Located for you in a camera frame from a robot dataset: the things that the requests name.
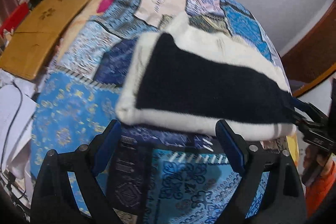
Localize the red box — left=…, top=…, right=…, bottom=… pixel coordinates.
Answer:
left=1, top=2, right=30, bottom=38

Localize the black cable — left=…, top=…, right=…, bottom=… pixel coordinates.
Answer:
left=0, top=80, right=25, bottom=188

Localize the black and white knit sweater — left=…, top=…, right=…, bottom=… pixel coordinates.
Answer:
left=116, top=12, right=295, bottom=141

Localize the brown wooden door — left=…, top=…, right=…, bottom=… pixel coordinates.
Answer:
left=281, top=2, right=335, bottom=97

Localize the blue patchwork bed sheet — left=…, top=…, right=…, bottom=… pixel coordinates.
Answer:
left=31, top=0, right=283, bottom=223

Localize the wooden bed headboard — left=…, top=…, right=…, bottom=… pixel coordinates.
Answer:
left=1, top=0, right=90, bottom=81

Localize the white paper pile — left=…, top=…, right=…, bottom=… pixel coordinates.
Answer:
left=0, top=70, right=39, bottom=180

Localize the operator hand orange sleeve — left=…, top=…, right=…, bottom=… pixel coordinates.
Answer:
left=301, top=145, right=332, bottom=186

